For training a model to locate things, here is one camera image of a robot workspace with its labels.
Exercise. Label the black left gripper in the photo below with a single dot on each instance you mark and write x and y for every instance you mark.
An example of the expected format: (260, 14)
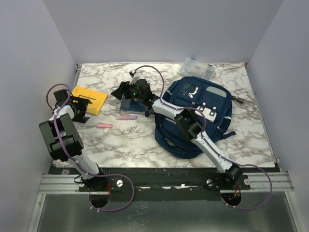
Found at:
(83, 103)

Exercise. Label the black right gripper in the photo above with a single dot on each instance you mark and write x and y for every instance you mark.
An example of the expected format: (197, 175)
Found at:
(123, 88)

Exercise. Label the yellow paperback book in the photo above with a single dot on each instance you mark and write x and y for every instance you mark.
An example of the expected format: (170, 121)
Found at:
(97, 98)

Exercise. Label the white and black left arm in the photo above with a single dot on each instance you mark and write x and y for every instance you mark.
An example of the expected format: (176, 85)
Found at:
(63, 141)

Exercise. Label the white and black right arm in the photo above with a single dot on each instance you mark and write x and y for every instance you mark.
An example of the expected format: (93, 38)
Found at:
(190, 117)

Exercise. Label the dark blue thin notebook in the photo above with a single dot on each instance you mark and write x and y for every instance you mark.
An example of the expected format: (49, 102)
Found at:
(131, 106)

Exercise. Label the pink highlighter pen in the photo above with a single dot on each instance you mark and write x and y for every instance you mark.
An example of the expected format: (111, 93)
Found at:
(127, 117)

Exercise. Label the clear plastic screw organiser box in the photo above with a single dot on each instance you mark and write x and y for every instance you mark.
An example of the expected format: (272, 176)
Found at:
(191, 67)

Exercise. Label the black and white cylinder tool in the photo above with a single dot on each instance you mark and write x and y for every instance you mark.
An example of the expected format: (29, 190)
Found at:
(238, 99)

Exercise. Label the aluminium front mounting rail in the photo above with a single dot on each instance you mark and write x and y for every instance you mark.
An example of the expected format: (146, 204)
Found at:
(165, 199)

